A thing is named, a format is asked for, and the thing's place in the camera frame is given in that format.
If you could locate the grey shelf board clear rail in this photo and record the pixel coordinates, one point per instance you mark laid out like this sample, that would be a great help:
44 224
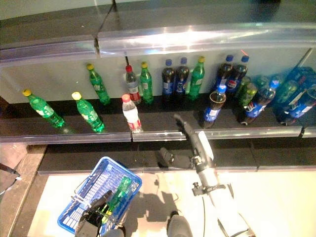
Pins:
197 39
47 49

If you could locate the silver robot leg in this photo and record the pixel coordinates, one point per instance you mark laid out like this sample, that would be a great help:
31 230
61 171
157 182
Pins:
179 224
113 232

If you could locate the dark green soda bottle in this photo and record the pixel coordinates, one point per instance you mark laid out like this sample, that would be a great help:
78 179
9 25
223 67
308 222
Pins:
244 86
249 96

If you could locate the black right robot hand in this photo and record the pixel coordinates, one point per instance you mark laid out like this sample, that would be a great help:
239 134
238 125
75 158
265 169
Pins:
197 145

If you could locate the silver right robot leg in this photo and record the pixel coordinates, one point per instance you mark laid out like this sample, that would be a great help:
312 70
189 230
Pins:
179 224

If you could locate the black base plinth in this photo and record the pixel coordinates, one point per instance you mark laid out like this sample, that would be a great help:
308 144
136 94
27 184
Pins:
98 153

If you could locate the blue shrink-wrapped bottle pack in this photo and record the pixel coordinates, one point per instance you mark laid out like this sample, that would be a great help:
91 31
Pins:
298 93

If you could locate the green soda bottle yellow cap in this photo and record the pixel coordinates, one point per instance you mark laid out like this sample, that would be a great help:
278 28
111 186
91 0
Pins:
98 86
196 81
146 85
45 111
89 114
122 190

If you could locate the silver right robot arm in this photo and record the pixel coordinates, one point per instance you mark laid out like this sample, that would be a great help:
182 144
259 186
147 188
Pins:
212 187

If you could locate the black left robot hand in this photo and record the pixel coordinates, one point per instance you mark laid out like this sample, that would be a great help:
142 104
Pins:
96 207

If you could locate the brown cloth curtain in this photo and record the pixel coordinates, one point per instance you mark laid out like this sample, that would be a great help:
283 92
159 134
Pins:
7 182

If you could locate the dark shelf upright post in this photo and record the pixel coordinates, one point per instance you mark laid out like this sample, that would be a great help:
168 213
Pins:
306 58
126 60

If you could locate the black shelf board clear rail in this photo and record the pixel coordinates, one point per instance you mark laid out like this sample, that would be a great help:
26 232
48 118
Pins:
74 138
309 132
160 118

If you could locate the blue plastic shopping basket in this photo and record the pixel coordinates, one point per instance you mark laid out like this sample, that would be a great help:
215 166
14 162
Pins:
98 177

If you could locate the clear water bottle red cap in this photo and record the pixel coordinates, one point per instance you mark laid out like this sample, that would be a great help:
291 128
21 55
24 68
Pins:
132 116
132 86

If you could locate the silver left robot leg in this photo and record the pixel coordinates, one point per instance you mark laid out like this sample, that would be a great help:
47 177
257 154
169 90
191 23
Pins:
113 232

